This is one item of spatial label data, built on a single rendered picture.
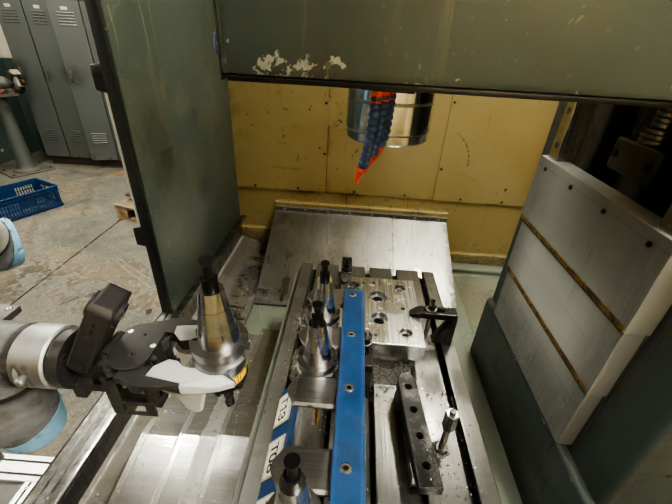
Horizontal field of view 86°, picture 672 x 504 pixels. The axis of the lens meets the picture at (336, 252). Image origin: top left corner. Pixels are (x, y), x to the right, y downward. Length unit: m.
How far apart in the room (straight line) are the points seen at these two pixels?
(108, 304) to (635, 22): 0.57
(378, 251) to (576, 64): 1.43
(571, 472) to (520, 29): 0.88
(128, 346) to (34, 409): 0.19
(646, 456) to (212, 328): 0.75
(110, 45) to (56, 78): 4.69
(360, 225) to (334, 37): 1.51
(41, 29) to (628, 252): 5.65
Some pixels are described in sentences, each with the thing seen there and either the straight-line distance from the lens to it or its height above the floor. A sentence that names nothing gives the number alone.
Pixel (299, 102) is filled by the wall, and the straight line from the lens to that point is 1.78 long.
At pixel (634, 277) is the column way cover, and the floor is 1.33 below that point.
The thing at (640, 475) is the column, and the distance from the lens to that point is 0.92.
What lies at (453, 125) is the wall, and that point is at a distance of 1.82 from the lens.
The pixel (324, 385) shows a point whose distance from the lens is 0.56.
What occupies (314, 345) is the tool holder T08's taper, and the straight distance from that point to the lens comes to 0.55.
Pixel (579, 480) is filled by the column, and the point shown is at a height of 0.88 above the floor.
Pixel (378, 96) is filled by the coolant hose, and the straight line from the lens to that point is 0.54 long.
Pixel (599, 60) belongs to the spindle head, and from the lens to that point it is 0.47.
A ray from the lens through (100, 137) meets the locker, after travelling 5.64.
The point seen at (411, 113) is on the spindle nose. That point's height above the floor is 1.55.
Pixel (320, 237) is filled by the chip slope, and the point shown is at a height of 0.79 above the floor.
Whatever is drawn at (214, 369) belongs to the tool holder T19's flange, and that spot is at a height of 1.34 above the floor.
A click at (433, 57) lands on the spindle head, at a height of 1.64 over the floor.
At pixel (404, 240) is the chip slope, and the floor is 0.79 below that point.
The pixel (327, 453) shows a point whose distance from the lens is 0.50.
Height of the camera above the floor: 1.65
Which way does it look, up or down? 31 degrees down
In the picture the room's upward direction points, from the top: 3 degrees clockwise
